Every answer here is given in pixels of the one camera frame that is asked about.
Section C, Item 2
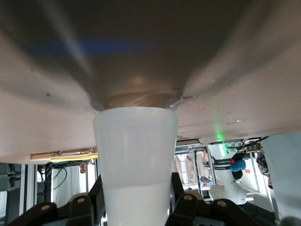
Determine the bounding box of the wooden cutting board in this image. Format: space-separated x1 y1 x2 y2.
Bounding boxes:
30 147 98 163

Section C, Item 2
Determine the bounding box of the brown table cover mat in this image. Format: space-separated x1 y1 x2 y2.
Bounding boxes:
0 0 301 165

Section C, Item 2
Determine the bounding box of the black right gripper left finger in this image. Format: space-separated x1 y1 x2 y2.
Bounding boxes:
7 174 107 226

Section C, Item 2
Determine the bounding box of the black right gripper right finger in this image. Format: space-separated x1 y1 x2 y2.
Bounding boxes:
166 173 261 226

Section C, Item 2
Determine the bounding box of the translucent sauce bottle orange cap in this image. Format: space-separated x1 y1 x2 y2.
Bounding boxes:
93 106 179 226

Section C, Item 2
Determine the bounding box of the yellow plastic fork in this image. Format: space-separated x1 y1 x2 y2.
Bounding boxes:
50 153 98 159

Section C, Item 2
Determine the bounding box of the small electronics board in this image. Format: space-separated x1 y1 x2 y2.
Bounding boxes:
246 142 263 154

